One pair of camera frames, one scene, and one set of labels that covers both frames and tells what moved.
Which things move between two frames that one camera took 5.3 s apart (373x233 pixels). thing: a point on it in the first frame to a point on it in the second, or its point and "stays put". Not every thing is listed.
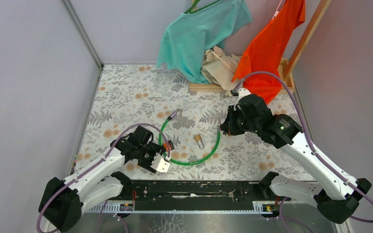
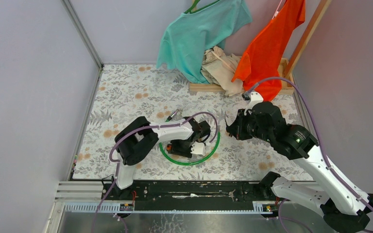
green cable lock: x=194 y=163 stays put
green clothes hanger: x=190 y=11 stays put
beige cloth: x=219 y=68 stays put
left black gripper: x=155 y=148 to x=177 y=151
